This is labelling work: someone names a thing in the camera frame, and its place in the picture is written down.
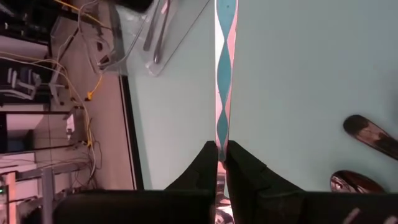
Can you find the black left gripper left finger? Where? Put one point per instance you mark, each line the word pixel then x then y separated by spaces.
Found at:
pixel 174 207

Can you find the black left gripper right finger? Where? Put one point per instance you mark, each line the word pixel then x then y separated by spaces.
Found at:
pixel 264 202

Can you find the black spoon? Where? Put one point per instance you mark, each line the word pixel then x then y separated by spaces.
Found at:
pixel 370 135
pixel 149 40
pixel 158 53

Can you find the clear plastic bin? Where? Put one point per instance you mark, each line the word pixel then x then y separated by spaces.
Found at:
pixel 174 25

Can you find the black table frame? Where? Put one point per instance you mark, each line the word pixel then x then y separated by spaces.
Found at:
pixel 132 140

